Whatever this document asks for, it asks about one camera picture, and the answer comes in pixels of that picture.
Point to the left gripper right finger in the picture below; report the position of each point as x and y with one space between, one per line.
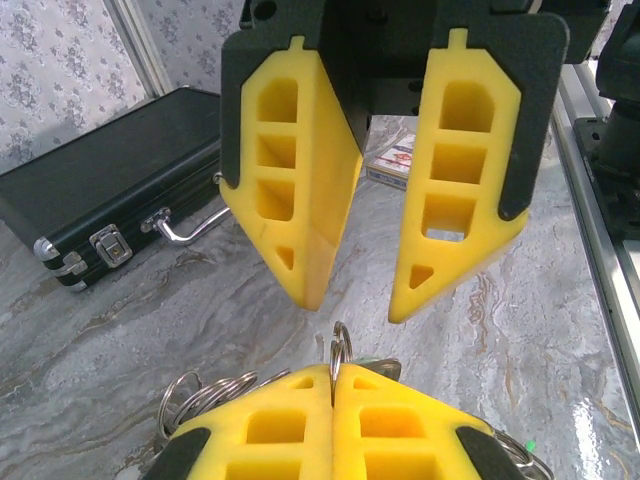
400 400

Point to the aluminium mounting rail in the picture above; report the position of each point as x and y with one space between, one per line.
590 250

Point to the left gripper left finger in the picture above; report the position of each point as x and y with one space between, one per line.
280 400

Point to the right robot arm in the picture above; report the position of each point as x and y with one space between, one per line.
622 60

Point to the aluminium frame post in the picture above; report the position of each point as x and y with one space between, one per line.
142 45

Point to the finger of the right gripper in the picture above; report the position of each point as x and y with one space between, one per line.
320 175
495 150

